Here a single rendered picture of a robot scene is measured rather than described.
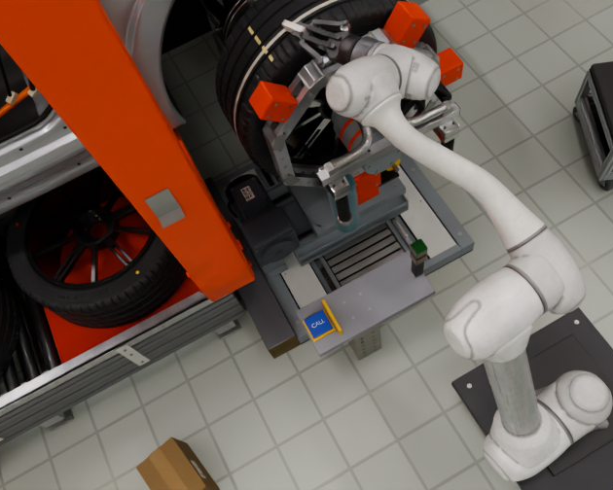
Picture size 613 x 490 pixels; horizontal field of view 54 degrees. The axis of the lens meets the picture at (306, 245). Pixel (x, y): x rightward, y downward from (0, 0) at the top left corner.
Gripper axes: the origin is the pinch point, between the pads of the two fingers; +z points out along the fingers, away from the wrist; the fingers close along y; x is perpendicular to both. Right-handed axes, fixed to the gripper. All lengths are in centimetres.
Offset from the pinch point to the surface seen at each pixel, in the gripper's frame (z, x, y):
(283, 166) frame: 0.2, -29.2, -28.2
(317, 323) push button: -23, -60, -63
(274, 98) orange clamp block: -4.3, -2.5, -17.7
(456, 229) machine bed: -27, -118, -5
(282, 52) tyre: 1.5, -2.6, -6.1
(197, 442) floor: 6, -88, -129
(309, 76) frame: -7.1, -6.2, -7.7
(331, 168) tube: -21.8, -15.3, -24.7
